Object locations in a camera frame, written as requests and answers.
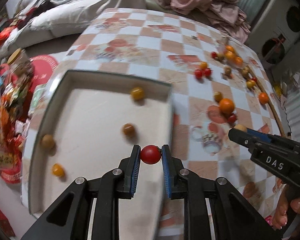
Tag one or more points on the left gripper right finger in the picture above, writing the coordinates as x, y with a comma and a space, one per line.
175, 175

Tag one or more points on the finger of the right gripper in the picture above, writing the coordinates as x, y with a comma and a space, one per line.
257, 132
244, 139

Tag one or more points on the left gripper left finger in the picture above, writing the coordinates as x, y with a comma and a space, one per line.
130, 168

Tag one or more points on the brown-yellow cherry tomato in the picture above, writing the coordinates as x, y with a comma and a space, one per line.
128, 130

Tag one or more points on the yellow tomato cluster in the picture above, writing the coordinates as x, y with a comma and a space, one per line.
251, 84

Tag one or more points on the yellow cherry tomato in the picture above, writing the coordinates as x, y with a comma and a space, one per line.
57, 170

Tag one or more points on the tan longan fruit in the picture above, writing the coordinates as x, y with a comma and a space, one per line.
47, 142

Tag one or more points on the red cherry tomato with stem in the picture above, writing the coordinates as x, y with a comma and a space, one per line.
232, 118

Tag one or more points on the person's right hand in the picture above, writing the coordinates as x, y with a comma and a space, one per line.
280, 217

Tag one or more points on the curved wooden stick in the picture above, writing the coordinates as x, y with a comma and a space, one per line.
268, 102

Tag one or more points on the large orange right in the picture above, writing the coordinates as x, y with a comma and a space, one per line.
263, 98

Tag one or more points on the orange near tray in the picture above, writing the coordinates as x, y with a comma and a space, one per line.
226, 106

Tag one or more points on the dark yellow tomato above orange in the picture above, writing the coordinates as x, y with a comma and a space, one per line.
218, 96

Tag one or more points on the white shallow tray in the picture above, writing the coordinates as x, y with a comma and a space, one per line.
85, 114

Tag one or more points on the kiwi of bowl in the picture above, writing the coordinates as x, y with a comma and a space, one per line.
227, 71
246, 68
245, 73

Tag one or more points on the yellow tomato in tray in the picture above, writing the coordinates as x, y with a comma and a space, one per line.
137, 93

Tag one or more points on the kiwi left of bowl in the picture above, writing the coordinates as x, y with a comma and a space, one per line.
227, 71

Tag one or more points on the red tomato upper left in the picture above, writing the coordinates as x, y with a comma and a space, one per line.
207, 72

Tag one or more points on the red tomato mid left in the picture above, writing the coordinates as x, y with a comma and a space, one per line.
198, 73

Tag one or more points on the small orange tomato upper left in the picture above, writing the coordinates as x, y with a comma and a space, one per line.
203, 65

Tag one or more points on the kiwi near bowl top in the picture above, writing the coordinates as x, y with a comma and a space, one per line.
220, 57

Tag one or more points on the glass fruit bowl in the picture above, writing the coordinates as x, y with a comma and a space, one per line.
231, 58

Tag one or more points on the red tomato by bowl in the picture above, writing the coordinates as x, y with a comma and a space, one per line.
213, 54

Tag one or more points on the orange in bowl top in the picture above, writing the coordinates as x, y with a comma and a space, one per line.
230, 48

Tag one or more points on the pile of snack packets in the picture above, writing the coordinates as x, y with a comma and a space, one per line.
15, 83

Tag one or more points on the red round mat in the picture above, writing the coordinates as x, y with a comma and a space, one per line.
43, 67

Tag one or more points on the pink crumpled blanket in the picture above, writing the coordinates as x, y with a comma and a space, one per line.
224, 15

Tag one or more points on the plastic jar with yellow lid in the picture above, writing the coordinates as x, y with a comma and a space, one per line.
19, 63

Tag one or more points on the white sofa cushion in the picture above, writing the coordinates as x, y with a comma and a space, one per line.
62, 18

